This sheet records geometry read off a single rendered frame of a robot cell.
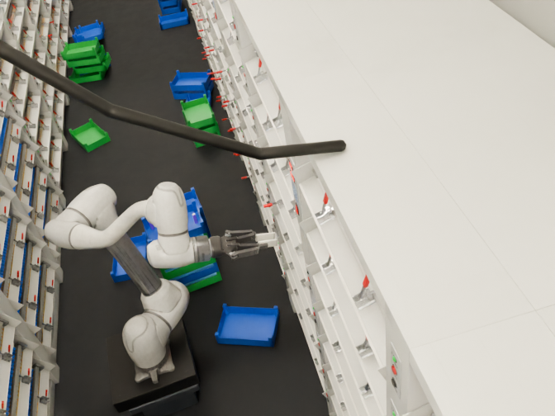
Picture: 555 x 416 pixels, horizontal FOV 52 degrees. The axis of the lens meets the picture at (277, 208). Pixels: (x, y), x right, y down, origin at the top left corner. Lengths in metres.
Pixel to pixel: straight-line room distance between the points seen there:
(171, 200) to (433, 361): 1.21
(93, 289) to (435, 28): 2.58
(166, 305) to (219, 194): 1.39
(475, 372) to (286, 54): 0.99
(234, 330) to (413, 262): 2.19
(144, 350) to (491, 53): 1.82
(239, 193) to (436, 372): 3.06
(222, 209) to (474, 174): 2.74
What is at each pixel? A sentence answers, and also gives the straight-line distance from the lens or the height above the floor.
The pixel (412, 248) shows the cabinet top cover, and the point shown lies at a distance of 1.00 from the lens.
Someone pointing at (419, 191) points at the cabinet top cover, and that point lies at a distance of 1.10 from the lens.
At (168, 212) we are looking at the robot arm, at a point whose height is 1.27.
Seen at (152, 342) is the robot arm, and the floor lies 0.48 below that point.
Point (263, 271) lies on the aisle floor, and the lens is 3.31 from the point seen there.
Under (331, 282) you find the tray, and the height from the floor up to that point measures 1.32.
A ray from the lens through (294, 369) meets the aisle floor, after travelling 2.91.
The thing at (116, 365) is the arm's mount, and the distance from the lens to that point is 2.84.
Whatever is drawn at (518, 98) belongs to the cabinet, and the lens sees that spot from 1.36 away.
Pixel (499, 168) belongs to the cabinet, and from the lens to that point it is 1.16.
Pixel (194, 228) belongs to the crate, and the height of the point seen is 0.40.
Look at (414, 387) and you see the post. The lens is 0.98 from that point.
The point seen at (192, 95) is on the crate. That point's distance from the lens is 4.85.
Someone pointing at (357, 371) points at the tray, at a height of 1.13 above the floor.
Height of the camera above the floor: 2.50
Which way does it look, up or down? 43 degrees down
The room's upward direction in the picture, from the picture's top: 11 degrees counter-clockwise
